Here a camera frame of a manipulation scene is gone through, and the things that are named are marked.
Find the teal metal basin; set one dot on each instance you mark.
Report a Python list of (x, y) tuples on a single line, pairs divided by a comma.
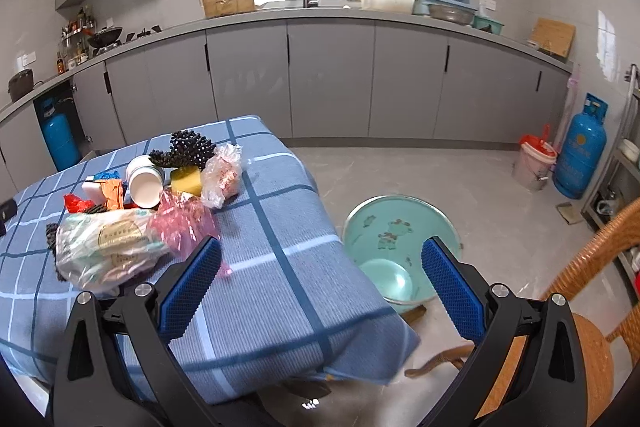
[(384, 236)]

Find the dark rice cooker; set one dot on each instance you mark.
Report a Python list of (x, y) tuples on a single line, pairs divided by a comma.
[(21, 84)]

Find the yellow sponge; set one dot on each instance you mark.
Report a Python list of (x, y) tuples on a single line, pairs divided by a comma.
[(186, 180)]

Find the spice bottles rack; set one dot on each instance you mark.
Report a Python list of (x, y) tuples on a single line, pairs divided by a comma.
[(74, 47)]

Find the white paper cup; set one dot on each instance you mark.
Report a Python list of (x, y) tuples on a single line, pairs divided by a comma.
[(145, 182)]

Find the white green printed plastic bag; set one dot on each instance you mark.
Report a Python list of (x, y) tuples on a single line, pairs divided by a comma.
[(98, 252)]

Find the black wok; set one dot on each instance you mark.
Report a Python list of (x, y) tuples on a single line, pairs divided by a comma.
[(104, 37)]

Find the metal shelf rack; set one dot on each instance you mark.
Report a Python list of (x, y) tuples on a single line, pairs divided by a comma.
[(618, 183)]

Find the cardboard piece on floor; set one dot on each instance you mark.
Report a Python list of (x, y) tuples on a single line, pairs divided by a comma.
[(570, 214)]

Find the orange wrapper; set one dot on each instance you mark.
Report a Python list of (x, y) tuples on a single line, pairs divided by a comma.
[(113, 193)]

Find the pink plastic bag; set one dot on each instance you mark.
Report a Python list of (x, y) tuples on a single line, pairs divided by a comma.
[(181, 221)]

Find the grey kitchen cabinets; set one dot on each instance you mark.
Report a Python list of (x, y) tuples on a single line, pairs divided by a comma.
[(313, 76)]

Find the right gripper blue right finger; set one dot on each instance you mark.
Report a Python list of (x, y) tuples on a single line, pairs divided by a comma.
[(454, 285)]

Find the blue plaid tablecloth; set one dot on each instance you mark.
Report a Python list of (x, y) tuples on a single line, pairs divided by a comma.
[(293, 305)]

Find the green small basket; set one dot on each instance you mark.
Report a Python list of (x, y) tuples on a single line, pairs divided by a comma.
[(487, 24)]

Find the red plastic bag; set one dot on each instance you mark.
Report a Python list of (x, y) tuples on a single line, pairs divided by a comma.
[(74, 204)]

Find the pink bin with red bag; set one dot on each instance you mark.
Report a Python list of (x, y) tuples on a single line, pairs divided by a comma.
[(535, 160)]

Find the wicker chair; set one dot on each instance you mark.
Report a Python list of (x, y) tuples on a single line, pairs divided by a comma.
[(524, 243)]

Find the blue gas cylinder left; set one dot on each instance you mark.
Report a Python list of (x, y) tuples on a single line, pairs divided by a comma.
[(58, 136)]

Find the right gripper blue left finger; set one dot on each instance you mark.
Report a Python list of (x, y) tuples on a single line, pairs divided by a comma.
[(183, 286)]

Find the black bumpy mesh pad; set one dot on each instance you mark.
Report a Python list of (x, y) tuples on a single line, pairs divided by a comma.
[(187, 148)]

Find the blue gas cylinder right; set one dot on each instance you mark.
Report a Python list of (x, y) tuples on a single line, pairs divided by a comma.
[(582, 148)]

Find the clear red-printed plastic bag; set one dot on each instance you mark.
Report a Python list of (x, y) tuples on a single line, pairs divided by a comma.
[(221, 177)]

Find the blue gas cylinder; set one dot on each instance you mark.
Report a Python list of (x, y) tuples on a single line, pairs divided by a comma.
[(582, 148), (58, 136)]

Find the blue wrapper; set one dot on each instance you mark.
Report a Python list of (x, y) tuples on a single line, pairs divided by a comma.
[(107, 175)]

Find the white block sponge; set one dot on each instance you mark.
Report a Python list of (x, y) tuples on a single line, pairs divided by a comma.
[(93, 191)]

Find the metal bowl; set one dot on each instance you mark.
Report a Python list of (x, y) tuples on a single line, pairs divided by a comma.
[(452, 14)]

